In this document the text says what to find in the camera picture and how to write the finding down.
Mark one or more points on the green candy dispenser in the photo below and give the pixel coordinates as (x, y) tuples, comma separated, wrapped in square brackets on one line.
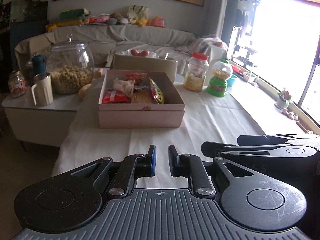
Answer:
[(218, 85)]

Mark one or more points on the red basin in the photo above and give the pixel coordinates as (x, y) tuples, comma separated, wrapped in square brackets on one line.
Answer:
[(236, 68)]

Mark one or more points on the red topped clear snack packet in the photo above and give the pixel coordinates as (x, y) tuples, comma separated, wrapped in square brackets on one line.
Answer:
[(136, 78)]

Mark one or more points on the pale beige snack packet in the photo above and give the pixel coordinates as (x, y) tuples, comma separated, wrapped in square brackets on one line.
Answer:
[(122, 86)]

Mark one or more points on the large red snack packet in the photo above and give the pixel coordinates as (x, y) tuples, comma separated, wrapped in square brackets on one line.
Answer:
[(157, 92)]

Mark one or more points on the hanging clothes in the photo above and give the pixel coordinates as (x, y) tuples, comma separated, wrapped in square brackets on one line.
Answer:
[(243, 17)]

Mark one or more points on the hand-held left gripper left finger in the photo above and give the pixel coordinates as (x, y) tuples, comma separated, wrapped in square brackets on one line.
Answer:
[(153, 162)]

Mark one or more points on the clear bun packet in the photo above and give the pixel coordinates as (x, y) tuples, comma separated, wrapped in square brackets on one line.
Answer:
[(142, 97)]

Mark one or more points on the small glass jar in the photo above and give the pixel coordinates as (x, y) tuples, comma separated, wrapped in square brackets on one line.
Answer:
[(17, 86)]

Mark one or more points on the white tote bag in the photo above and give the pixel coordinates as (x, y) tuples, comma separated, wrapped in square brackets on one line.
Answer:
[(137, 11)]

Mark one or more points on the metal shoe rack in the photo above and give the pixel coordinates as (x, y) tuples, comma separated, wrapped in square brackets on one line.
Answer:
[(246, 55)]

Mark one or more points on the yellow duck plush toy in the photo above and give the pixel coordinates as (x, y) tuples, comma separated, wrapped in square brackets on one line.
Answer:
[(140, 21)]

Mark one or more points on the flowering potted plant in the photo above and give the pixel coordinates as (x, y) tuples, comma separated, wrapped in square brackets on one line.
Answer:
[(283, 100)]

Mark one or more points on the tan sweet potato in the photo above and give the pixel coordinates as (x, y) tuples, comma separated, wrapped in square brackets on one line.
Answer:
[(85, 91), (98, 73)]

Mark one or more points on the orange plush toy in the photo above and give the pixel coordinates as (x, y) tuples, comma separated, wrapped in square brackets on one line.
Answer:
[(157, 22)]

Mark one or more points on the small white figurine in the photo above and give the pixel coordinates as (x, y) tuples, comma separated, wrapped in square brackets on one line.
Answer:
[(290, 115)]

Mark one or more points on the pink white blanket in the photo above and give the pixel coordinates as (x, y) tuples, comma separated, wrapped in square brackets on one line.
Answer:
[(210, 42)]

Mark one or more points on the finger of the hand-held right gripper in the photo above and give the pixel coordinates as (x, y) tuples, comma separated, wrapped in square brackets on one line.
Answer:
[(262, 140), (212, 150)]

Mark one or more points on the grey covered sofa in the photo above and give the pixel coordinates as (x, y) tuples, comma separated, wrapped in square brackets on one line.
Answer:
[(137, 33)]

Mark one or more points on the long yellow plush toy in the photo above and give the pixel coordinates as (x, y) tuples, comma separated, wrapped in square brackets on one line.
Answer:
[(62, 25)]

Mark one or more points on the pink plush toy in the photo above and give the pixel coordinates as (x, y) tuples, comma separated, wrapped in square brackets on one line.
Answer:
[(100, 18)]

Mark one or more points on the plastic jar red lid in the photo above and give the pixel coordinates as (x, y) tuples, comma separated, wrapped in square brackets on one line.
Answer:
[(195, 77)]

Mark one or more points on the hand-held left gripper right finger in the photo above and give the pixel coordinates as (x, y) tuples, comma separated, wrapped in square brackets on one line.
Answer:
[(172, 160)]

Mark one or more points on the white side table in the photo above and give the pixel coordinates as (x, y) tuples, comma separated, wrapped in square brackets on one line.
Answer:
[(37, 122)]

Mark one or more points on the dark cabinet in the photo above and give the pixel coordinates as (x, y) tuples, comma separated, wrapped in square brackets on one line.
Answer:
[(27, 35)]

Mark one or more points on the grey plush toy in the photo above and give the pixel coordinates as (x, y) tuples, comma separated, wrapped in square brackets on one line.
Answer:
[(116, 18)]

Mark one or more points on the green plush toy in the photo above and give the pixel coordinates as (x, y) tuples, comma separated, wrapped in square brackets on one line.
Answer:
[(72, 14)]

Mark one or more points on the glass jar with nuts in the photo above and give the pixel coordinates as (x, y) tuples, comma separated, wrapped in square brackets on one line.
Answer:
[(70, 75)]

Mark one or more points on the blue basin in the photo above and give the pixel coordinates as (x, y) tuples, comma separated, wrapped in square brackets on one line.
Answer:
[(233, 80)]

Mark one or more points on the large beige tub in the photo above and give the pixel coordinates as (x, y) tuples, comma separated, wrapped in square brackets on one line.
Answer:
[(145, 65)]

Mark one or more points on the white mug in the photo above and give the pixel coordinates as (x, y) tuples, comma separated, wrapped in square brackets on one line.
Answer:
[(43, 91)]

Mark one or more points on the pink cardboard box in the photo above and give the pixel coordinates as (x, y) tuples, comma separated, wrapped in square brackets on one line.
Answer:
[(140, 117)]

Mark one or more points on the white tablecloth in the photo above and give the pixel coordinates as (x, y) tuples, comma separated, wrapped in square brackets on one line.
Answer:
[(212, 120)]

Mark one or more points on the pink egg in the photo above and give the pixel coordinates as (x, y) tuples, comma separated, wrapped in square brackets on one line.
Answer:
[(134, 52), (144, 53)]

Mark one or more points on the blue thermos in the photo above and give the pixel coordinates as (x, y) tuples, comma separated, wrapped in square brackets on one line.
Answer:
[(38, 66)]

